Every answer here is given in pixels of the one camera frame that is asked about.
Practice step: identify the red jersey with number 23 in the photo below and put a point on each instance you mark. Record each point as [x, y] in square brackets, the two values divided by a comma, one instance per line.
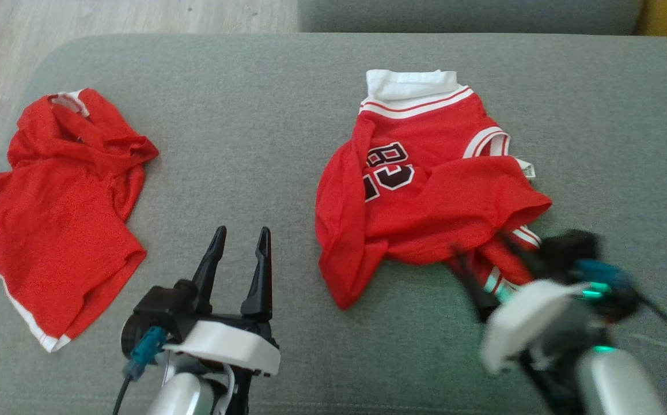
[425, 202]

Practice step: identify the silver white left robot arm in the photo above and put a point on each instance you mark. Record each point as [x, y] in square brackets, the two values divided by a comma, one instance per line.
[181, 397]

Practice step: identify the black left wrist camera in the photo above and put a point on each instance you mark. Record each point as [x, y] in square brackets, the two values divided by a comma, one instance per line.
[158, 311]

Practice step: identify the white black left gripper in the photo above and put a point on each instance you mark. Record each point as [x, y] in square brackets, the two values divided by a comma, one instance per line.
[230, 344]

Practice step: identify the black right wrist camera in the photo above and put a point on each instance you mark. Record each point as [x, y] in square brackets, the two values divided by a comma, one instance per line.
[587, 265]

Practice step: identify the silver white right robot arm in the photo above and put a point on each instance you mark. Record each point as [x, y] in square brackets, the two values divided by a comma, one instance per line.
[616, 380]

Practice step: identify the grey sofa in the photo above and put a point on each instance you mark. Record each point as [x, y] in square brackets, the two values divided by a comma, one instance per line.
[253, 144]

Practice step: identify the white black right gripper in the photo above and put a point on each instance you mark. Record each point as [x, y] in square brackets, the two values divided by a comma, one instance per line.
[518, 323]

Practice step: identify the plain red garment white trim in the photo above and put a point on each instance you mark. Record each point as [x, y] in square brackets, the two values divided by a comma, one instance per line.
[57, 219]

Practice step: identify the grey sofa section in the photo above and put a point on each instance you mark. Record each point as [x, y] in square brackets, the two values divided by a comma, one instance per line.
[466, 16]

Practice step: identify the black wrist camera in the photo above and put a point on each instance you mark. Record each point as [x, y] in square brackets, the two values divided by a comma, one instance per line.
[587, 265]
[158, 311]

